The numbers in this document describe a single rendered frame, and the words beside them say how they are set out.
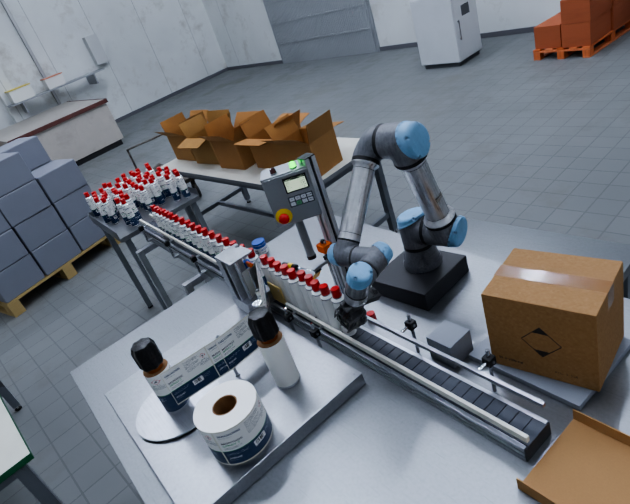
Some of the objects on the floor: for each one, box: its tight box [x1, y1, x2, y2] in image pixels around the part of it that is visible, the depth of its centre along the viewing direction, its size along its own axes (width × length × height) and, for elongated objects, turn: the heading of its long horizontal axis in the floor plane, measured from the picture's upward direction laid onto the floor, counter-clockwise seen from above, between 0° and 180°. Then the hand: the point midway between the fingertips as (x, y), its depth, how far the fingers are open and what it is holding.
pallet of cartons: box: [533, 0, 630, 61], centre depth 657 cm, size 82×120×68 cm
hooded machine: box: [409, 0, 482, 69], centre depth 761 cm, size 73×62×147 cm
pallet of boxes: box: [0, 136, 121, 317], centre depth 534 cm, size 133×89×132 cm
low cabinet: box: [0, 98, 124, 166], centre depth 1050 cm, size 194×240×90 cm
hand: (353, 324), depth 182 cm, fingers closed, pressing on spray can
